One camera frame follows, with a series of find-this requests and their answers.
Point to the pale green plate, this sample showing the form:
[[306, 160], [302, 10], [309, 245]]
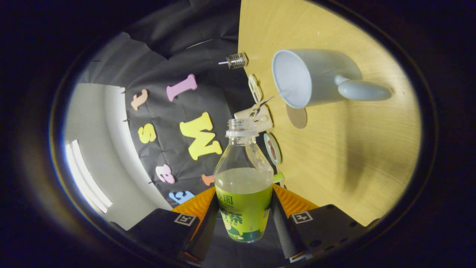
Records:
[[271, 162]]

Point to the pale grey cup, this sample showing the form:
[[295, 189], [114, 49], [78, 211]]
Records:
[[323, 74]]

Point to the slim white bottle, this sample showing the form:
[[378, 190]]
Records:
[[279, 177]]

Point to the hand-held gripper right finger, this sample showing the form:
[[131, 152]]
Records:
[[327, 227]]

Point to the black backdrop cloth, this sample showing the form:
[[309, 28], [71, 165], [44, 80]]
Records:
[[178, 56]]

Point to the white toaster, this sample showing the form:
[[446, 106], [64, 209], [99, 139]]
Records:
[[262, 121]]

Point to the white divided dish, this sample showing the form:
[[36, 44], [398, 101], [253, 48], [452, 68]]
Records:
[[255, 89]]

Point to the brown bread piece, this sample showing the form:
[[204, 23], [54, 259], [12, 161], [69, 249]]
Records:
[[274, 154], [271, 144]]

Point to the wooden table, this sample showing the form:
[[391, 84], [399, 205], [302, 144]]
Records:
[[353, 156]]

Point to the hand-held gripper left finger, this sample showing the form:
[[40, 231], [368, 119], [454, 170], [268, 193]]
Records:
[[163, 230]]

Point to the round brown coaster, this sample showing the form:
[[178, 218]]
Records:
[[297, 118]]

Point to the clear glass holder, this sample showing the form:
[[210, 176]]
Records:
[[238, 60]]

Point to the green label juice bottle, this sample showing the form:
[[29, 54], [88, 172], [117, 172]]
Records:
[[243, 210]]

